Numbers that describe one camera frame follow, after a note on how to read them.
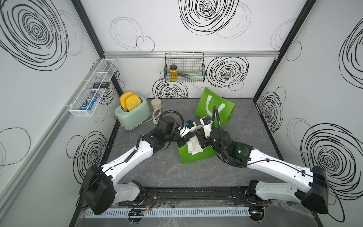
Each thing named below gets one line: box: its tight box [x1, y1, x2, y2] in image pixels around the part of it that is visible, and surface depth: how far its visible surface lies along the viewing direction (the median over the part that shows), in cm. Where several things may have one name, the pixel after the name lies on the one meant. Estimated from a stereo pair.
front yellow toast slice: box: [125, 94, 142, 112], surface depth 94 cm
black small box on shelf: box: [92, 81, 110, 89], surface depth 80 cm
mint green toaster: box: [114, 96, 152, 131], surface depth 96 cm
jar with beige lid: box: [151, 98, 163, 111], surface depth 111 cm
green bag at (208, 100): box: [194, 87, 236, 129], surface depth 94 cm
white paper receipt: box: [186, 135, 204, 155], surface depth 75 cm
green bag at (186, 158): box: [178, 142, 217, 165], surface depth 80 cm
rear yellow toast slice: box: [119, 91, 133, 109], surface depth 93 cm
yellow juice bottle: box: [170, 64, 178, 83], surface depth 87 cm
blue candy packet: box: [79, 91, 101, 111], surface depth 72 cm
